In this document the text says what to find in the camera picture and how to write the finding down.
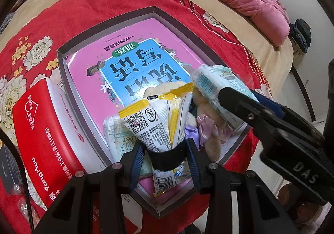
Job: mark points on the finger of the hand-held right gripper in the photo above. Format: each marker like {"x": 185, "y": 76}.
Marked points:
{"x": 268, "y": 104}
{"x": 245, "y": 111}

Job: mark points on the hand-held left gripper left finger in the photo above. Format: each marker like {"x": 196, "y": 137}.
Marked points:
{"x": 135, "y": 163}

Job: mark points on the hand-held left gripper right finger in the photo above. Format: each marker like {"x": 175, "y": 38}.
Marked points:
{"x": 193, "y": 166}

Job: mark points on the yellow-edged white snack packet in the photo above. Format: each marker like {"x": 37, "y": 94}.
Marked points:
{"x": 151, "y": 129}
{"x": 177, "y": 103}

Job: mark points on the small white green tissue pack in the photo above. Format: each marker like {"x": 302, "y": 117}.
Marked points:
{"x": 208, "y": 80}

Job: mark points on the dark shallow cardboard box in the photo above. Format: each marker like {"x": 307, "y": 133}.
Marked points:
{"x": 125, "y": 18}

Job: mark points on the cream plush bear purple dress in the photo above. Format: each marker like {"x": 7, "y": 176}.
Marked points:
{"x": 214, "y": 147}

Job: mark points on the white green wipes pack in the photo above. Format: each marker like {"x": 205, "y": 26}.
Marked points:
{"x": 117, "y": 140}

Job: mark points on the dark clothes heap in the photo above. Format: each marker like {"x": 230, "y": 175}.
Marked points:
{"x": 300, "y": 33}

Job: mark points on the red white tissue pack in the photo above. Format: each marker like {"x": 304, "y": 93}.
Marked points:
{"x": 34, "y": 124}

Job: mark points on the pink blue book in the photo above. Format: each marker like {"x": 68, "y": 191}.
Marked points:
{"x": 135, "y": 40}

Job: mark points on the dark glossy cube box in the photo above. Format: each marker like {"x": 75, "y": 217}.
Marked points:
{"x": 10, "y": 168}

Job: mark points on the red floral blanket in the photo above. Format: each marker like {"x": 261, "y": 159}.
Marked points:
{"x": 91, "y": 1}

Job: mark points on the blue patterned cloth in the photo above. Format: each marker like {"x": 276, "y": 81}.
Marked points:
{"x": 5, "y": 22}

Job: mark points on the chair frame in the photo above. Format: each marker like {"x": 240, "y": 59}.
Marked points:
{"x": 300, "y": 53}

